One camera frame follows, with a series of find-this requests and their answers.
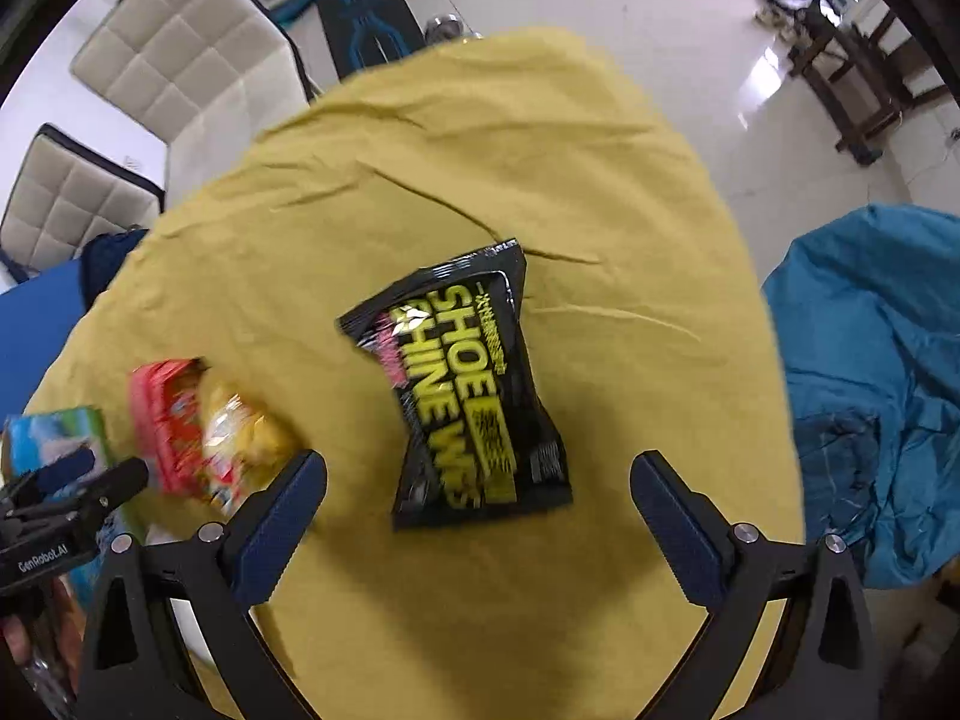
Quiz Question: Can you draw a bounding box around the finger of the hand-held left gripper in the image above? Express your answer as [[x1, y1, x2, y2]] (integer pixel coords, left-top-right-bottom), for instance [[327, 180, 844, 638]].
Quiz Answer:
[[73, 456, 150, 515], [28, 448, 97, 492]]

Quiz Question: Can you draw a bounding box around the black wipes packet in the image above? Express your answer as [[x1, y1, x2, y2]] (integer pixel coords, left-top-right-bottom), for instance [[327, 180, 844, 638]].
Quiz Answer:
[[335, 238, 575, 532]]

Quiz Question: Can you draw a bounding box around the red and yellow snack packet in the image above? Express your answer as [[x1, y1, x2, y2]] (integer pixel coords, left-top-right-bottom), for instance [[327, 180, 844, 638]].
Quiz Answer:
[[129, 358, 301, 517]]

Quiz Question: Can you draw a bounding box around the teal rolled mat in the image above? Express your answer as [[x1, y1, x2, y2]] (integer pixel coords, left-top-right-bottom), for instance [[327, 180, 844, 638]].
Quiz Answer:
[[268, 0, 322, 28]]

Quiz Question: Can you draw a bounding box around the large white quilted chair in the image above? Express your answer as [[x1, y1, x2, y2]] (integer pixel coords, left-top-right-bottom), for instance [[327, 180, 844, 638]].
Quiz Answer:
[[70, 0, 314, 145]]

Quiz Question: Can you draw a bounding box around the blue padded surface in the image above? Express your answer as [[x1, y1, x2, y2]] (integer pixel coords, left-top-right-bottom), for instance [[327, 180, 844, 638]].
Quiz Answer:
[[0, 259, 102, 421]]

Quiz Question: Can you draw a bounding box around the small white quilted chair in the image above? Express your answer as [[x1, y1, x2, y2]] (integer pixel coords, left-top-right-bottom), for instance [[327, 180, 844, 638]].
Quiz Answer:
[[0, 123, 166, 280]]

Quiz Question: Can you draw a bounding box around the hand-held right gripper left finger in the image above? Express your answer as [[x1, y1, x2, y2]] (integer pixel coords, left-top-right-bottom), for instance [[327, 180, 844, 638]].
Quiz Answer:
[[75, 448, 331, 720]]

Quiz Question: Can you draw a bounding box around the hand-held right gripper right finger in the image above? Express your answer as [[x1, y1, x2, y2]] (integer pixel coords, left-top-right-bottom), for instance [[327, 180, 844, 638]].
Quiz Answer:
[[628, 450, 882, 720]]

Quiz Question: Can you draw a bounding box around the yellow cloth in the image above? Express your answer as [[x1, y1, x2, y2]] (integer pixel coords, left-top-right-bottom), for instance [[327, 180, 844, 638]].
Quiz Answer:
[[22, 26, 807, 720]]

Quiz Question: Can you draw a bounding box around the teal blue cloth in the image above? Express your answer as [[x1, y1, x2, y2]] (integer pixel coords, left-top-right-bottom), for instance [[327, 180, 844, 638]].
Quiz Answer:
[[761, 202, 960, 593]]

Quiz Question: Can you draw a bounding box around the person's left hand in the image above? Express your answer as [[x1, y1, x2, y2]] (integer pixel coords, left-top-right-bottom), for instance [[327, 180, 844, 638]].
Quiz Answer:
[[0, 611, 37, 674]]

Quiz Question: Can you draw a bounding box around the black and blue mat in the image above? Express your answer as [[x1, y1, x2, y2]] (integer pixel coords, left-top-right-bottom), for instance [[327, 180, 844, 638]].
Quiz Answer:
[[311, 0, 430, 81]]

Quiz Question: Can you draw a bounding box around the green and blue packet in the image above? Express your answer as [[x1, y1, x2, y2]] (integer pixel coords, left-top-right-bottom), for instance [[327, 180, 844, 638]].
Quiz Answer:
[[0, 406, 143, 608]]

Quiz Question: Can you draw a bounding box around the dark blue cloth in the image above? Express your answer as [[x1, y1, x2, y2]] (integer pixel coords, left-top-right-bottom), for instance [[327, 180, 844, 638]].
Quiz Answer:
[[79, 227, 152, 310]]

